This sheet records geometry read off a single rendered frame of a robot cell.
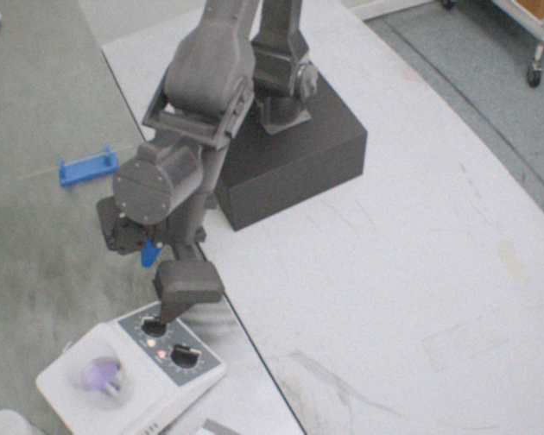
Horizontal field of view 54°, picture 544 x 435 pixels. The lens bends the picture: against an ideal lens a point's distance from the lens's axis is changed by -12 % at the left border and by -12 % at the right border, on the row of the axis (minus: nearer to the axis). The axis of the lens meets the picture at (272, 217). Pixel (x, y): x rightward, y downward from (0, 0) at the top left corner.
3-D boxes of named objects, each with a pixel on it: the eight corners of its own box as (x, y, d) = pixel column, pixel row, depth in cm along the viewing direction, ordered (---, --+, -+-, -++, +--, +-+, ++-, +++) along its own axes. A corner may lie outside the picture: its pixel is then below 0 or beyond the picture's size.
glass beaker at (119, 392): (105, 352, 63) (82, 322, 56) (149, 380, 61) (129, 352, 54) (73, 399, 60) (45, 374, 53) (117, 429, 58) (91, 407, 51)
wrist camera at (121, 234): (159, 171, 59) (97, 171, 56) (177, 217, 54) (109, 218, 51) (148, 217, 63) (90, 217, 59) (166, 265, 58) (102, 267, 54)
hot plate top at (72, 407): (105, 321, 66) (103, 318, 65) (170, 391, 61) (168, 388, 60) (34, 382, 62) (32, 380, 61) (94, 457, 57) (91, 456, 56)
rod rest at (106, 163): (116, 154, 91) (111, 140, 88) (118, 170, 89) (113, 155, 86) (60, 171, 90) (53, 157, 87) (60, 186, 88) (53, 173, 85)
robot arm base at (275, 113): (287, 89, 83) (289, 59, 78) (311, 119, 80) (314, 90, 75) (243, 105, 81) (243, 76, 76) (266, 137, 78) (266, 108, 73)
